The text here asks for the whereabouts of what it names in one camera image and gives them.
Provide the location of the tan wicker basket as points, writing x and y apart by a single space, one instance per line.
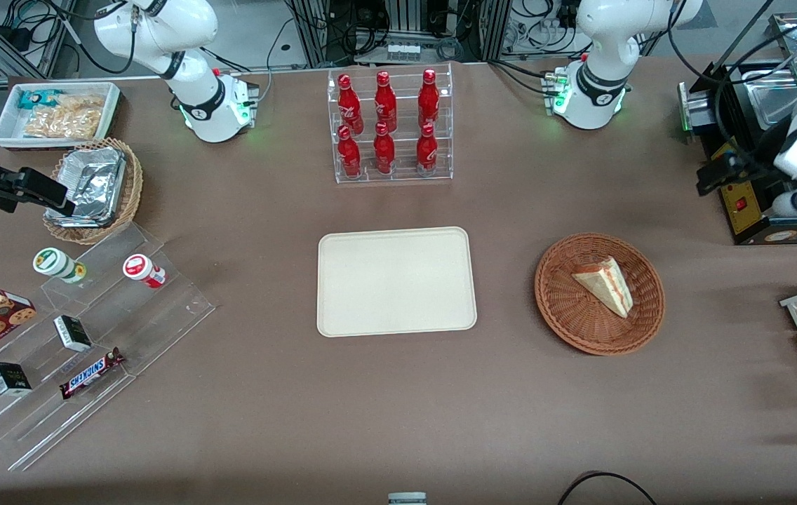
130 189

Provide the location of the Snickers chocolate bar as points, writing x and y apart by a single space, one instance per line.
90 373

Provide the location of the triangular sandwich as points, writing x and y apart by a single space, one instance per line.
605 284

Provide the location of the round brown wicker basket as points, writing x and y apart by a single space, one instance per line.
567 308

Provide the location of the clear acrylic bottle rack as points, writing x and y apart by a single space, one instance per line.
402 175

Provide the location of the teal snack packet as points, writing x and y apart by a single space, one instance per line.
37 98

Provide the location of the clear bag of crackers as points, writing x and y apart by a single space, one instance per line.
65 119

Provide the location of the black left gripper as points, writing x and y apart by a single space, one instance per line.
756 165

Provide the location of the clear acrylic stepped shelf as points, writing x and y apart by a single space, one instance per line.
125 315

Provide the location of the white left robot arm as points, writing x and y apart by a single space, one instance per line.
598 91

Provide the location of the white outlet strip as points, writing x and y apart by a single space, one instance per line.
403 51

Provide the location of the white rectangular snack bin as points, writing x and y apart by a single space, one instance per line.
9 130

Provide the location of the cream rectangular tray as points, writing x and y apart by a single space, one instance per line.
395 280

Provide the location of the green lid white cup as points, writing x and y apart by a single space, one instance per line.
58 264

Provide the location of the silver foil container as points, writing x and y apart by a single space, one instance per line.
93 182

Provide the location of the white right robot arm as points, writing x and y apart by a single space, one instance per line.
195 105

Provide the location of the black food warmer cabinet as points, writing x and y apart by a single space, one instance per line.
746 210

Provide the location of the red cola bottle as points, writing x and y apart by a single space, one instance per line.
384 151
349 105
385 102
349 154
429 98
426 149

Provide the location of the small black carton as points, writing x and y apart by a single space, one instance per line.
9 379
72 333

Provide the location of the red lid white cup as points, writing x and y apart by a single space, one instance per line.
143 270

